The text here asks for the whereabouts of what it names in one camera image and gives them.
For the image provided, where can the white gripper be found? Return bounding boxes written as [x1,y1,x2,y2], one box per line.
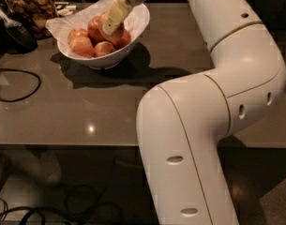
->
[102,0,146,36]

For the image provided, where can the red apple with sticker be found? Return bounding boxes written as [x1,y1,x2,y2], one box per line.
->
[98,12,131,50]

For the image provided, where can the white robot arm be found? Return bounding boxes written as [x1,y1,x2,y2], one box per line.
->
[136,0,286,225]

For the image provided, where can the white paper bowl liner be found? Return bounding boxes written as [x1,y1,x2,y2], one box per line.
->
[46,0,150,53]

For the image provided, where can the top red apple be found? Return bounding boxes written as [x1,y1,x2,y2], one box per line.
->
[87,16,105,43]

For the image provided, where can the small middle red apple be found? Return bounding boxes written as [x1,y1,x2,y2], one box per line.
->
[95,41,115,57]

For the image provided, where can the back left red apple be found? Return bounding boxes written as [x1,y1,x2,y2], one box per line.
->
[68,28,88,44]

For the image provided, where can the small white items behind bowl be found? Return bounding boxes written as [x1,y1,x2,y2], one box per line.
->
[56,4,77,17]

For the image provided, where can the front left red apple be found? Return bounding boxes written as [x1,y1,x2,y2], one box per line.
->
[70,37,95,58]

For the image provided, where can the white ceramic bowl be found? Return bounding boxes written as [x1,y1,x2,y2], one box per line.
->
[48,0,150,69]

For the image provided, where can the glass jar of snacks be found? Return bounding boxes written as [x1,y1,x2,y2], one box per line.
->
[5,0,57,39]

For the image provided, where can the black round appliance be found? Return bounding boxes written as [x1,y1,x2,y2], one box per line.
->
[4,19,38,53]

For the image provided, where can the black cable on table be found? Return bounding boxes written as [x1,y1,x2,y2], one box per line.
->
[0,68,42,104]

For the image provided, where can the black cables on floor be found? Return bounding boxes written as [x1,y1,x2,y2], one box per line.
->
[0,150,125,225]

